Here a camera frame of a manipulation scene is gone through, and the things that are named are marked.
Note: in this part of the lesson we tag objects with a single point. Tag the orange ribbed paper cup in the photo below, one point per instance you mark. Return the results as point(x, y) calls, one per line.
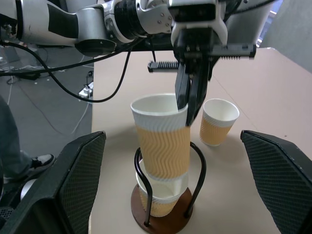
point(214, 131)
point(161, 204)
point(163, 148)

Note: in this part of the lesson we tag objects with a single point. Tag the silver robot torso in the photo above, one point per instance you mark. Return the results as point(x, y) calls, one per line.
point(248, 22)

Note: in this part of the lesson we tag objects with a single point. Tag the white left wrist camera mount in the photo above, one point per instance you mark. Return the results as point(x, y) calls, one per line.
point(220, 26)

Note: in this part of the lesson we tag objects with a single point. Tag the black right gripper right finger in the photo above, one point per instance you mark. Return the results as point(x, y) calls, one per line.
point(280, 180)

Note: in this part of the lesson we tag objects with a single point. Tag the black and white sneaker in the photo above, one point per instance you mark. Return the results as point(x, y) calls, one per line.
point(42, 161)

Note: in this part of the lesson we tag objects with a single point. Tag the person's leg in jeans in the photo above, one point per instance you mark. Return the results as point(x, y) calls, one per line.
point(12, 146)

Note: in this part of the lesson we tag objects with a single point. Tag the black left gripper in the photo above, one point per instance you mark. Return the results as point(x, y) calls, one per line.
point(195, 41)

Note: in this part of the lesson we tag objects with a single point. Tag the white power strip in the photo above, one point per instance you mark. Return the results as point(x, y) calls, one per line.
point(86, 91)

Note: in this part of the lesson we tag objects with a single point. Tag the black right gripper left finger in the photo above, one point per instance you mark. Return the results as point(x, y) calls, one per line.
point(73, 185)

